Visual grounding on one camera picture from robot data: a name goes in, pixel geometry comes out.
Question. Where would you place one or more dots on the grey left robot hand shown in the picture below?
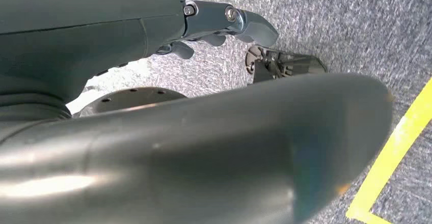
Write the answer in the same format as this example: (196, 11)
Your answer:
(67, 13)

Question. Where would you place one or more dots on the black robot left foot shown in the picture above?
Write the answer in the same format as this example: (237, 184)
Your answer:
(290, 65)

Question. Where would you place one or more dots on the yellow floor tape square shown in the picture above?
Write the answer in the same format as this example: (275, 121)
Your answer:
(398, 141)

